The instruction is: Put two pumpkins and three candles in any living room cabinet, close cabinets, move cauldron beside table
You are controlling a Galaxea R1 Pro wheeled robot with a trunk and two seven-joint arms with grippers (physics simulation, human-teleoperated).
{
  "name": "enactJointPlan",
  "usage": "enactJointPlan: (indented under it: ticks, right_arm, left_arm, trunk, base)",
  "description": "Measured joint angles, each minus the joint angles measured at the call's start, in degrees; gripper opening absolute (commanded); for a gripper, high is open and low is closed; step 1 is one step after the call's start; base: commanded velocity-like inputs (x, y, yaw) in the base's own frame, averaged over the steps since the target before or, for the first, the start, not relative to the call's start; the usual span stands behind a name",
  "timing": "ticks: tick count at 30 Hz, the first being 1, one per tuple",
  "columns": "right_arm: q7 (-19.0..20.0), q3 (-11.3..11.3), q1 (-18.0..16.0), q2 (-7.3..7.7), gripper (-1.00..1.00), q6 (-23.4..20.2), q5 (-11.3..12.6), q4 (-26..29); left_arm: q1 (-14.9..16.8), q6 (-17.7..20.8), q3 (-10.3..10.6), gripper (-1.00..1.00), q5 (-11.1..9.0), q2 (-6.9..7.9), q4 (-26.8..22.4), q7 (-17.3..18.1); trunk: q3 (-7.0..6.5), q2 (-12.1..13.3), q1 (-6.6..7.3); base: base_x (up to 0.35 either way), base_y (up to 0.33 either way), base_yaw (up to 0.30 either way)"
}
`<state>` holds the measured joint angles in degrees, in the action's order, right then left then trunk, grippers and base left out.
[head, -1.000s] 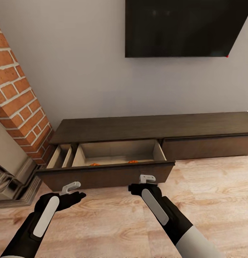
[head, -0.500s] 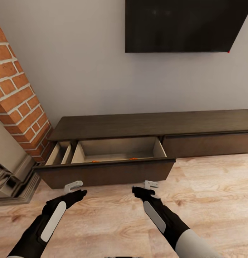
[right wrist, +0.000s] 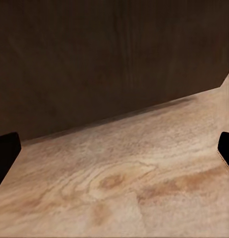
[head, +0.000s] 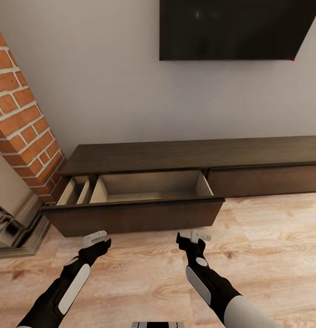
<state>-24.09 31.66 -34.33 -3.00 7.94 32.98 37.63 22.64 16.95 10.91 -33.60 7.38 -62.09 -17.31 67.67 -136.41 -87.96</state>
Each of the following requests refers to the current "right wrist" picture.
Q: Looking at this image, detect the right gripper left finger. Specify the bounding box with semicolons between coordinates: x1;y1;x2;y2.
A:
0;132;21;185

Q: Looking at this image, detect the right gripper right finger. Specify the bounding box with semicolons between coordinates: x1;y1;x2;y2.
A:
218;132;229;165

